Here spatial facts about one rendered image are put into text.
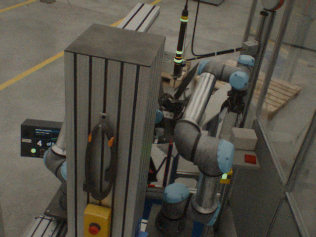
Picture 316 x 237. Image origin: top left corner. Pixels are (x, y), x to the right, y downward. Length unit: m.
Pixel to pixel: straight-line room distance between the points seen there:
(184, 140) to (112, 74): 0.46
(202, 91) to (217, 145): 0.27
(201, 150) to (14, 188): 2.48
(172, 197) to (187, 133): 0.41
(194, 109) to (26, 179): 2.45
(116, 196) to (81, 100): 0.37
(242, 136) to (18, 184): 2.03
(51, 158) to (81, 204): 0.56
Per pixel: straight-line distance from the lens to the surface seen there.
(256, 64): 2.78
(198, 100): 1.53
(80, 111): 1.16
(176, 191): 1.75
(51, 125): 2.16
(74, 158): 1.28
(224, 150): 1.39
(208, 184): 1.54
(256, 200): 2.86
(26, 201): 3.50
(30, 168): 3.82
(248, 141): 2.79
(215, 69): 1.64
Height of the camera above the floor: 2.46
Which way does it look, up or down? 33 degrees down
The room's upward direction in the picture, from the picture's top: 8 degrees clockwise
